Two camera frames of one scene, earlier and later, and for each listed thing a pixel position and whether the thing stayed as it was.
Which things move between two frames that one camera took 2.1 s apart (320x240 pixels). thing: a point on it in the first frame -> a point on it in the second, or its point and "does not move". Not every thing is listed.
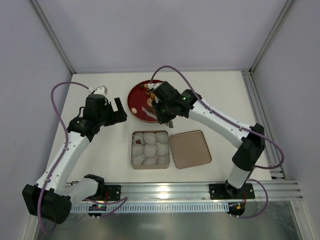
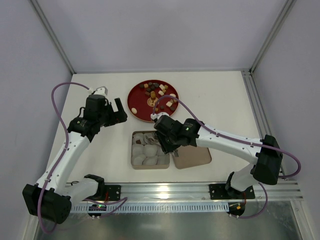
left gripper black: x=113 y=115 does not move
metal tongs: x=169 y=123 -> x=151 y=141
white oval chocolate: x=134 y=110 does not move
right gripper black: x=158 y=110 -> x=164 y=141
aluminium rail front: x=272 y=191 does not move
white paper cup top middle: x=150 y=138 does not move
